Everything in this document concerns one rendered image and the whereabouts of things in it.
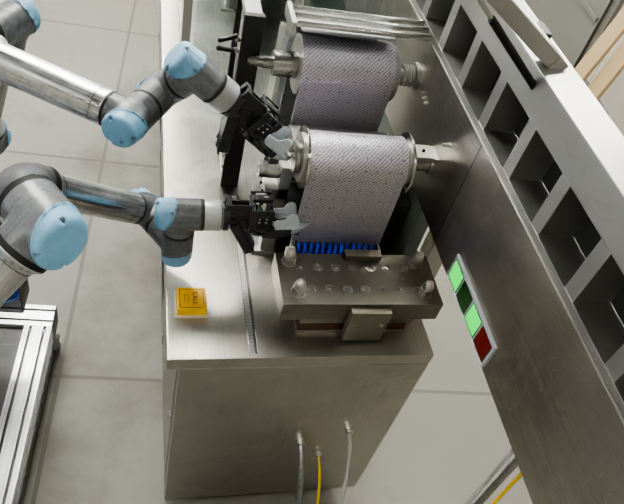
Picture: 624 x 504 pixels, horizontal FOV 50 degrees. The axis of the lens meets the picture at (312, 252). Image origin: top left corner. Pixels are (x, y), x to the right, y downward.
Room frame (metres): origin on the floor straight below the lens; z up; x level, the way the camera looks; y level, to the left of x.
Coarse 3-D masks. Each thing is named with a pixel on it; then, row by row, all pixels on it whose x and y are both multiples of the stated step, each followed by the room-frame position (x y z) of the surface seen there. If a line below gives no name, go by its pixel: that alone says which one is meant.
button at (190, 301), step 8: (184, 288) 1.01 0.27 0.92; (192, 288) 1.02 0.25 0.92; (200, 288) 1.02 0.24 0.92; (176, 296) 0.99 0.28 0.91; (184, 296) 0.98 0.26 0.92; (192, 296) 0.99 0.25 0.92; (200, 296) 1.00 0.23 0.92; (184, 304) 0.96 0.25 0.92; (192, 304) 0.97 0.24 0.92; (200, 304) 0.98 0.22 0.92; (184, 312) 0.95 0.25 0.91; (192, 312) 0.95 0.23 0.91; (200, 312) 0.96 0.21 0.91
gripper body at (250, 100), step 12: (240, 96) 1.16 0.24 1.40; (252, 96) 1.17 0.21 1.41; (264, 96) 1.22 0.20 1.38; (240, 108) 1.18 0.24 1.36; (252, 108) 1.17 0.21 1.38; (264, 108) 1.18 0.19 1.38; (276, 108) 1.23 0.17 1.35; (240, 120) 1.16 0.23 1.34; (252, 120) 1.17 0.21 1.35; (264, 120) 1.16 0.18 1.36; (276, 120) 1.17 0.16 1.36; (252, 132) 1.16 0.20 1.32; (264, 132) 1.18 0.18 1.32
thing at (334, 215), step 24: (312, 192) 1.17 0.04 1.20; (336, 192) 1.19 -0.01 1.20; (360, 192) 1.21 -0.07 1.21; (312, 216) 1.18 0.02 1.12; (336, 216) 1.20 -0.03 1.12; (360, 216) 1.22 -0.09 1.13; (384, 216) 1.24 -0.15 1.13; (312, 240) 1.18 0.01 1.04; (336, 240) 1.21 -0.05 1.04; (360, 240) 1.23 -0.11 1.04
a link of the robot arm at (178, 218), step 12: (156, 204) 1.05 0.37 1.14; (168, 204) 1.05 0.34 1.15; (180, 204) 1.06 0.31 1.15; (192, 204) 1.07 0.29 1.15; (204, 204) 1.08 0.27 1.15; (156, 216) 1.02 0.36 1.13; (168, 216) 1.03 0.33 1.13; (180, 216) 1.04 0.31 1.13; (192, 216) 1.05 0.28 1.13; (204, 216) 1.06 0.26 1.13; (156, 228) 1.02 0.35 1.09; (168, 228) 1.02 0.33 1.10; (180, 228) 1.03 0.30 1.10; (192, 228) 1.04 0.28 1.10
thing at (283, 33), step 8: (296, 0) 1.92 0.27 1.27; (304, 0) 1.91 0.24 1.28; (280, 24) 1.94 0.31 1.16; (280, 32) 1.92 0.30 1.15; (288, 32) 1.90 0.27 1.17; (280, 40) 1.90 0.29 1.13; (280, 48) 1.88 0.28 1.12; (272, 80) 1.91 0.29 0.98; (272, 88) 1.89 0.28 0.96; (272, 96) 1.87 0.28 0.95; (272, 104) 1.87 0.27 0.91
